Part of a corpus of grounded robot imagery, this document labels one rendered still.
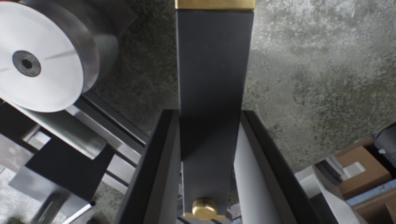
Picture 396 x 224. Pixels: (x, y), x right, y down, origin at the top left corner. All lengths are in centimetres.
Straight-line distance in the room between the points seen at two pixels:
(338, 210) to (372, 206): 86
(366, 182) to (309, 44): 129
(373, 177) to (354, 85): 124
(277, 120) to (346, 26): 10
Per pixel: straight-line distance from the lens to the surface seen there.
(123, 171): 23
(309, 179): 61
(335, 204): 52
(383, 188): 134
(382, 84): 26
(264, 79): 20
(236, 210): 169
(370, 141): 160
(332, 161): 67
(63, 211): 20
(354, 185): 146
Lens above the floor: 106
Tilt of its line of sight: 59 degrees down
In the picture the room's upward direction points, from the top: 180 degrees counter-clockwise
